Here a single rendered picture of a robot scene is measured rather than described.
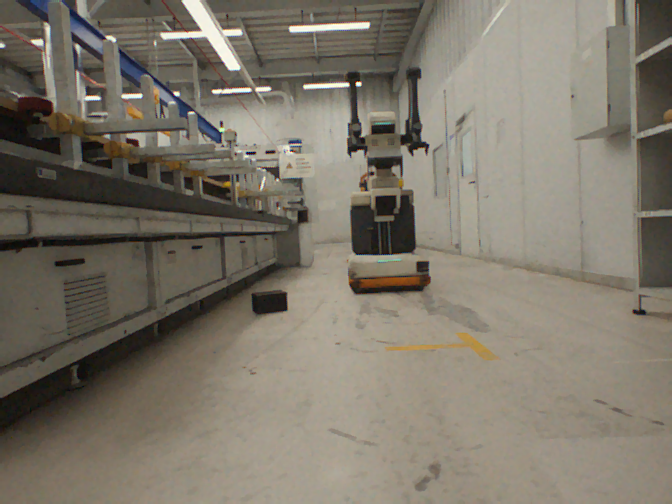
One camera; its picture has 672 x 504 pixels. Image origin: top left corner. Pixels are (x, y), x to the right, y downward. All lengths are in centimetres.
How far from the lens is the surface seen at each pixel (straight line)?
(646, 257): 258
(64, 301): 170
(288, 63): 1193
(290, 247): 610
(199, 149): 151
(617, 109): 318
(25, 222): 120
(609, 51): 324
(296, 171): 599
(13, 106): 149
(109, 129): 135
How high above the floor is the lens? 50
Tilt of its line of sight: 3 degrees down
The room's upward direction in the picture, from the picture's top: 3 degrees counter-clockwise
